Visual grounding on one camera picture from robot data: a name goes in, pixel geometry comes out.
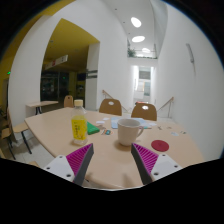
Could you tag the wooden chair right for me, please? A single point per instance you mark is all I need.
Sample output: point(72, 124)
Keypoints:
point(145, 111)

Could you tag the wooden stair handrail right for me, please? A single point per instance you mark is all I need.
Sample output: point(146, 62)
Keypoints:
point(168, 104)

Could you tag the hanging white sign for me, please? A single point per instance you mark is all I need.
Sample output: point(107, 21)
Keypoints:
point(57, 62)

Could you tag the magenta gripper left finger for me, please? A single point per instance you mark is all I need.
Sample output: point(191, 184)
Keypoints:
point(72, 167)

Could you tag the wooden chair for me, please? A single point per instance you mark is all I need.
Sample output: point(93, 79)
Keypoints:
point(111, 106)
point(145, 111)

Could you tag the wooden chair left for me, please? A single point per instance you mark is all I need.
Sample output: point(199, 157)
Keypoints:
point(111, 106)

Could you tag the red round coaster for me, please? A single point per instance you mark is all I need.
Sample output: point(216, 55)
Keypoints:
point(160, 145)

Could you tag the small background table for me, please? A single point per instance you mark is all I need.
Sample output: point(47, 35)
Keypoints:
point(36, 106)

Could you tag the wooden chair far background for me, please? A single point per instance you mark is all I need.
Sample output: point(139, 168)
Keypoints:
point(68, 101)

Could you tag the light blue paper sheet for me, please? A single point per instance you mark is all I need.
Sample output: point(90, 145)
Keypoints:
point(145, 124)

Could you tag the small card with orange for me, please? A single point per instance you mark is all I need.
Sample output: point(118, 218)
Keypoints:
point(106, 132)

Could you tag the white round token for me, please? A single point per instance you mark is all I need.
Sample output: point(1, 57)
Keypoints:
point(100, 122)

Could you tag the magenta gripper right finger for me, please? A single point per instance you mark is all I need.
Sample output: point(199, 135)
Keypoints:
point(152, 166)

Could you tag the wooden chair left edge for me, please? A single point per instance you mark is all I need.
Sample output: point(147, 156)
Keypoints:
point(20, 128)

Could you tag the white ceramic mug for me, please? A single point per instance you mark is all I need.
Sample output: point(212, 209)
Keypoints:
point(127, 134)

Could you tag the green card box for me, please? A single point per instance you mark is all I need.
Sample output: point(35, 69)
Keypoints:
point(91, 129)

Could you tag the yellow drink bottle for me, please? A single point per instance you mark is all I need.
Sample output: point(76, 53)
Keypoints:
point(79, 123)

